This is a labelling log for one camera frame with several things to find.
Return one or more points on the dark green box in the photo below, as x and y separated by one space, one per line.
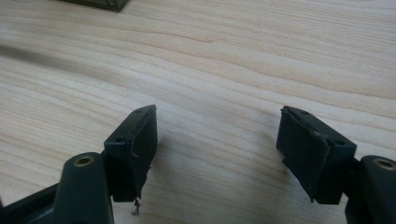
98 4

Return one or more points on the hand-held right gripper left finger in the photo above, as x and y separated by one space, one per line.
130 155

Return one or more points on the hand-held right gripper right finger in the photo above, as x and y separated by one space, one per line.
311 152

